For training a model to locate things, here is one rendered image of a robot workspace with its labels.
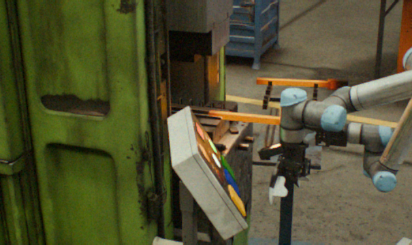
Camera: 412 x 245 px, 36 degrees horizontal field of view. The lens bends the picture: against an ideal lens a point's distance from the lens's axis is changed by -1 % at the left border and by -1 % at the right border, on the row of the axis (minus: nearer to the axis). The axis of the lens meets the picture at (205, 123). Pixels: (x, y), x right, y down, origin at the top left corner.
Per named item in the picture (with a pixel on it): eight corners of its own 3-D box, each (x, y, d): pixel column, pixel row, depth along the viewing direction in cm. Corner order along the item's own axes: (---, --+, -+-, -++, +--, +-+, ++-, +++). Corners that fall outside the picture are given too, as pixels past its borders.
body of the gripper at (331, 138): (312, 145, 234) (346, 149, 230) (314, 124, 231) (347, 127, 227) (317, 137, 241) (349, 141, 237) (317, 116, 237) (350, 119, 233)
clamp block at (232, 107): (238, 116, 266) (238, 102, 264) (231, 124, 259) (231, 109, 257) (210, 113, 270) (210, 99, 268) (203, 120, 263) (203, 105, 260)
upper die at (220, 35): (229, 41, 242) (229, 16, 238) (212, 56, 225) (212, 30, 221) (128, 33, 255) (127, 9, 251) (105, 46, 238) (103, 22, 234)
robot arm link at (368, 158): (366, 184, 228) (368, 156, 224) (359, 169, 238) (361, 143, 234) (387, 183, 228) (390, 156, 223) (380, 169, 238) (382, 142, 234)
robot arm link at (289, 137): (274, 126, 190) (289, 118, 196) (274, 140, 192) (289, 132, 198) (295, 133, 186) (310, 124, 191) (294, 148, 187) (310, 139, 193)
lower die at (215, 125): (229, 127, 256) (229, 107, 253) (212, 148, 239) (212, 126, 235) (133, 115, 269) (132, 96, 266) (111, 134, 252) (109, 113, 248)
